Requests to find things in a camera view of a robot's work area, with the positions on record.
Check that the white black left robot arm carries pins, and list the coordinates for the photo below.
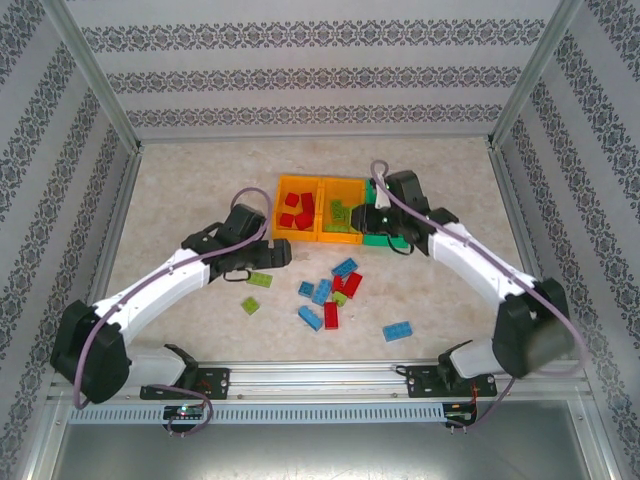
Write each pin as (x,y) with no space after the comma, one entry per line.
(150,295)

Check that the orange bin with green bricks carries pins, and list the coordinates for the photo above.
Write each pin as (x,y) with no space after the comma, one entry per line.
(345,189)

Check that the white right camera bracket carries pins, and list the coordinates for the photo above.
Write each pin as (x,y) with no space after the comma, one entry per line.
(381,196)

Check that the orange bin with red bricks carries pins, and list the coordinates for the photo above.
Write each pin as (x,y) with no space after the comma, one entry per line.
(290,236)

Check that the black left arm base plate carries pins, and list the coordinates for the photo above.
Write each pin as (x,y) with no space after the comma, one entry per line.
(215,382)

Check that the aluminium table back rail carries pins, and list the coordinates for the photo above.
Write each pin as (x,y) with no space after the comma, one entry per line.
(315,136)

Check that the aluminium mounting rail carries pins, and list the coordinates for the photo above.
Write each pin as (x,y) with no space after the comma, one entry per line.
(320,380)

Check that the aluminium frame post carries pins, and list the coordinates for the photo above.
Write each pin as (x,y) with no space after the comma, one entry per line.
(92,75)
(537,75)

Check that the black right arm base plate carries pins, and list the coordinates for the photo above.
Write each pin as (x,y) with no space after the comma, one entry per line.
(422,382)

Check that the long green lego brick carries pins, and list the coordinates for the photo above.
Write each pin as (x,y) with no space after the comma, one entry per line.
(261,279)
(336,228)
(344,215)
(336,205)

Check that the long blue lego brick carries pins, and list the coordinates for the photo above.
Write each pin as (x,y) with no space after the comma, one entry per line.
(345,267)
(398,331)
(310,317)
(322,291)

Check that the green plastic bin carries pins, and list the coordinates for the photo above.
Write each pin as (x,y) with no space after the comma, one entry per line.
(375,241)

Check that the aluminium table side rail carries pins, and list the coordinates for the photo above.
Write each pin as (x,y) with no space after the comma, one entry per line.
(520,225)
(107,250)

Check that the short red lego brick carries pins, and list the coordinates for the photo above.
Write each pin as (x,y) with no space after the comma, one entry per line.
(286,219)
(337,284)
(291,200)

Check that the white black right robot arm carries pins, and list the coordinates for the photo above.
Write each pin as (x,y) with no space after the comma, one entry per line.
(475,265)

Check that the grey metal sheet panel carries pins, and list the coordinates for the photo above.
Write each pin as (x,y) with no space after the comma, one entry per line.
(320,450)

